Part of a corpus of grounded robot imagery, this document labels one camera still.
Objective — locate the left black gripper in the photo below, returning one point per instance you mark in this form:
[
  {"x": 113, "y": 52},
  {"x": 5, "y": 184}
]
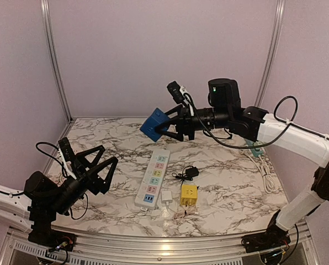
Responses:
[{"x": 93, "y": 183}]

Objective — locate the blue cube socket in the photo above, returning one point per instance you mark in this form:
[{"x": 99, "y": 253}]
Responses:
[{"x": 155, "y": 119}]

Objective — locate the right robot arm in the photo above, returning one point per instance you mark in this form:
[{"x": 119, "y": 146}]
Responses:
[{"x": 254, "y": 124}]

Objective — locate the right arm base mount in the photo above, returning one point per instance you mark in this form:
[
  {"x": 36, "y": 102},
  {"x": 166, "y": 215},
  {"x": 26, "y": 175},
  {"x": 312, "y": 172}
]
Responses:
[{"x": 264, "y": 241}]

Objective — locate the white multicolour power strip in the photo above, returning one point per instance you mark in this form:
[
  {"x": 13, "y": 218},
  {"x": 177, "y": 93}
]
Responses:
[{"x": 150, "y": 187}]

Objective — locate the left aluminium frame post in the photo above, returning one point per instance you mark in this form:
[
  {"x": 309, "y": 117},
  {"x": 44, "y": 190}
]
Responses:
[{"x": 45, "y": 9}]

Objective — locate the aluminium frame post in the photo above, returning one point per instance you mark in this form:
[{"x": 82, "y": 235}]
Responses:
[
  {"x": 272, "y": 51},
  {"x": 45, "y": 9}
]

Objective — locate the front aluminium rail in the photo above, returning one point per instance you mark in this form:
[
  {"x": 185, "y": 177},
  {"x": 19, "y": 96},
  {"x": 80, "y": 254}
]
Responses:
[{"x": 99, "y": 248}]

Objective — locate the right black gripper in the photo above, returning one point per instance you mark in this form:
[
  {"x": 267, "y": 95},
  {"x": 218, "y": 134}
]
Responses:
[{"x": 184, "y": 126}]

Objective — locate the teal power strip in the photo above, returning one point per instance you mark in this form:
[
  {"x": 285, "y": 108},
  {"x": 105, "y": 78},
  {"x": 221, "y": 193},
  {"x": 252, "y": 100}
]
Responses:
[{"x": 256, "y": 156}]

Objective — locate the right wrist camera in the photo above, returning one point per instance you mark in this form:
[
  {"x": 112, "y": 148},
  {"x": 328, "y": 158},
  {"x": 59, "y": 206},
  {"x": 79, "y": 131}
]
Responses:
[{"x": 178, "y": 94}]

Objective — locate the right aluminium frame post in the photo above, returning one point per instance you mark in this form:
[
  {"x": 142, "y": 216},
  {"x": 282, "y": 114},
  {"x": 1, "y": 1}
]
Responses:
[{"x": 272, "y": 51}]

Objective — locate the white usb charger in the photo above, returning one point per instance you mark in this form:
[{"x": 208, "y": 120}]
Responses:
[{"x": 166, "y": 197}]

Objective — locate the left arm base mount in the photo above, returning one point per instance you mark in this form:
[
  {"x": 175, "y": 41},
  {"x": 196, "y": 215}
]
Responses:
[{"x": 52, "y": 238}]

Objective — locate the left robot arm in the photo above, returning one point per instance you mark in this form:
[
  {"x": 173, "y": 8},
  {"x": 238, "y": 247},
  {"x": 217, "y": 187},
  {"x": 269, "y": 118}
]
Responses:
[{"x": 34, "y": 209}]

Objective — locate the black power adapter with cable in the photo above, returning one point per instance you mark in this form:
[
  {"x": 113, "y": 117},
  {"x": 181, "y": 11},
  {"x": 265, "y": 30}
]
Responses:
[{"x": 187, "y": 175}]

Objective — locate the yellow cube socket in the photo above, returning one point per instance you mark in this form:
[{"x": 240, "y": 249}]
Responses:
[{"x": 189, "y": 195}]

